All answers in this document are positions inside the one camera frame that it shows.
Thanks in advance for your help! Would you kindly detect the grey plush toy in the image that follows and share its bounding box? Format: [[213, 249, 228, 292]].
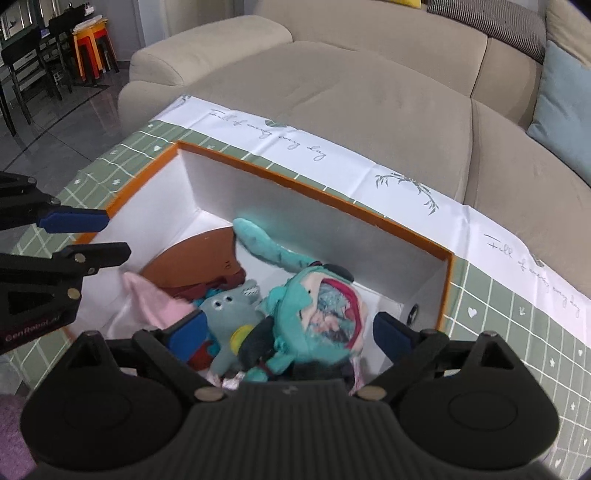
[[198, 279, 264, 380]]

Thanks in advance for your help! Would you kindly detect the brown pouch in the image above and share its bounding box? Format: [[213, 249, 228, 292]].
[[141, 226, 248, 297]]

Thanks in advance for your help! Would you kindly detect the pink satin pouch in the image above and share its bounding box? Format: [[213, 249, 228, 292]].
[[122, 271, 197, 331]]

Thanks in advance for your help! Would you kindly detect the beige sofa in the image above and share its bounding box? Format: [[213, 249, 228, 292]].
[[117, 0, 591, 334]]

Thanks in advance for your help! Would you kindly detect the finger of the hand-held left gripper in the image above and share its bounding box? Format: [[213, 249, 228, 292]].
[[0, 242, 133, 297], [0, 172, 110, 234]]

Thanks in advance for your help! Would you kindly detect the teal plush doll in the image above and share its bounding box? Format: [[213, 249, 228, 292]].
[[232, 217, 370, 398]]

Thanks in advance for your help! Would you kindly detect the red cloth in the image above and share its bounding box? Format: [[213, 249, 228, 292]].
[[187, 339, 218, 371]]

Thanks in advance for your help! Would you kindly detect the grey checked cushion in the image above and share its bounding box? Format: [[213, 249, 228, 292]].
[[427, 0, 548, 65]]

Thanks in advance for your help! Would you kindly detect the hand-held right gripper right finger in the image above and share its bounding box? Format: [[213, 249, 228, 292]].
[[356, 311, 546, 402]]

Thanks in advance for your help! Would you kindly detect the orange stool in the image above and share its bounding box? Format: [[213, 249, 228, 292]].
[[71, 21, 120, 85]]

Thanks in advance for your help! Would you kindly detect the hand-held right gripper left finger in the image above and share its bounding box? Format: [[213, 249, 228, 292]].
[[41, 310, 226, 403]]

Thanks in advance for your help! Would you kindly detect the orange cardboard box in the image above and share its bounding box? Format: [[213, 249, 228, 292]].
[[74, 141, 458, 398]]

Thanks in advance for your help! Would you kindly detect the black dining chair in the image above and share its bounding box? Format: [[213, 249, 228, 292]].
[[0, 25, 64, 137], [48, 4, 78, 94]]

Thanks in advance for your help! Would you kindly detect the beige cushion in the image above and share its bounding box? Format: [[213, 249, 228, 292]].
[[545, 0, 591, 71]]

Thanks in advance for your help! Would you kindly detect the teal cushion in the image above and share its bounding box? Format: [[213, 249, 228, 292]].
[[527, 41, 591, 175]]

